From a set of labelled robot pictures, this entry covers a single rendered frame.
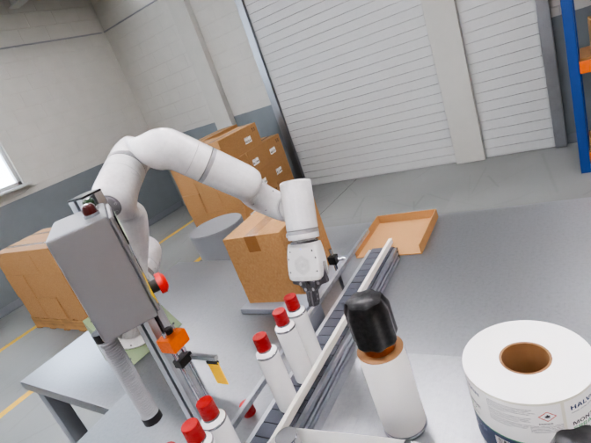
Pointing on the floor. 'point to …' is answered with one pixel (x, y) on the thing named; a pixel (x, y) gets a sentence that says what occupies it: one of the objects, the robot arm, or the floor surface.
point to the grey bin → (202, 236)
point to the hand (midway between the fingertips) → (313, 298)
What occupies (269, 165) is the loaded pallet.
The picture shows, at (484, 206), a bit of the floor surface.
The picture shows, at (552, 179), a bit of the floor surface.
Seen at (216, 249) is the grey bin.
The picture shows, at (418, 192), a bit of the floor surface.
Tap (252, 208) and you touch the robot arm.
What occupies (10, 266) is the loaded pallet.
